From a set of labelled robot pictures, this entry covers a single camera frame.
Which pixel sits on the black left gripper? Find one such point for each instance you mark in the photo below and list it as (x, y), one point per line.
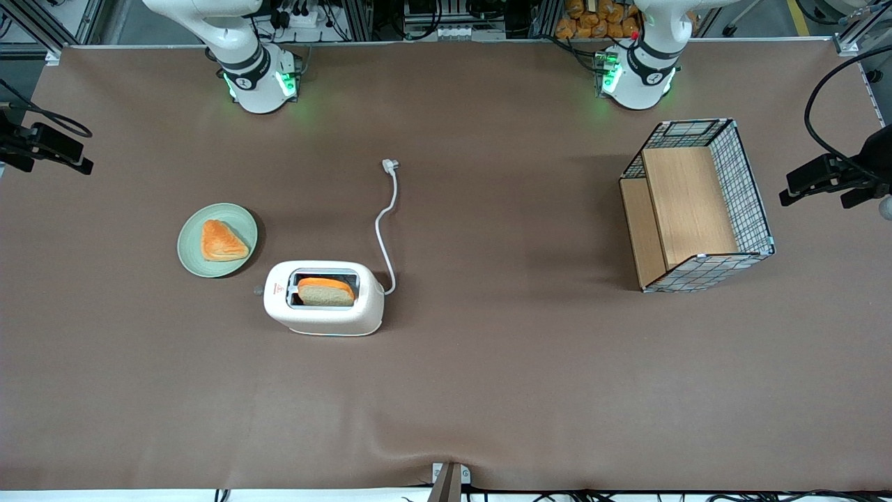
(877, 155)

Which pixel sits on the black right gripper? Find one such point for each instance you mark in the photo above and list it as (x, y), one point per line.
(8, 141)

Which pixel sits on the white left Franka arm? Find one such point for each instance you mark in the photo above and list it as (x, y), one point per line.
(637, 87)

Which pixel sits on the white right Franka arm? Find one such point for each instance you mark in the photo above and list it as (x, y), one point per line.
(258, 90)

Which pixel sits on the white two-slot toaster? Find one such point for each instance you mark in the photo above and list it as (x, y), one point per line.
(324, 319)

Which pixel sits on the light wooden shelf board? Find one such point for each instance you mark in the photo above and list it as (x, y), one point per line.
(686, 202)

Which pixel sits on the pale green round plate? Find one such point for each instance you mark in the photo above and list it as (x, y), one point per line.
(191, 254)

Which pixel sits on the triangular orange toast piece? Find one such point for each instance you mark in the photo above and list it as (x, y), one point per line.
(219, 242)

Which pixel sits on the pile of orange bread rolls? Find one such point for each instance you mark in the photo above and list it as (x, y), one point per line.
(592, 21)

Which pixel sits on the white power strip black plugs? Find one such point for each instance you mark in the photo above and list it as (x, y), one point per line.
(306, 19)

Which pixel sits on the bread slice with orange crust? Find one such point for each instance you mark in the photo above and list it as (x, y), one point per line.
(324, 293)

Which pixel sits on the long white power strip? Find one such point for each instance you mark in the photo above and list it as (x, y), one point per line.
(467, 33)

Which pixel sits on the brown table cover mat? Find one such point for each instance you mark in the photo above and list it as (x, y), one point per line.
(488, 383)

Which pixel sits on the aluminium frame post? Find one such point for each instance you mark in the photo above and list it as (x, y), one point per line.
(847, 42)
(52, 52)

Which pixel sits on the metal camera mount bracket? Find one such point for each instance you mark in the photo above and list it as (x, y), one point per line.
(446, 488)

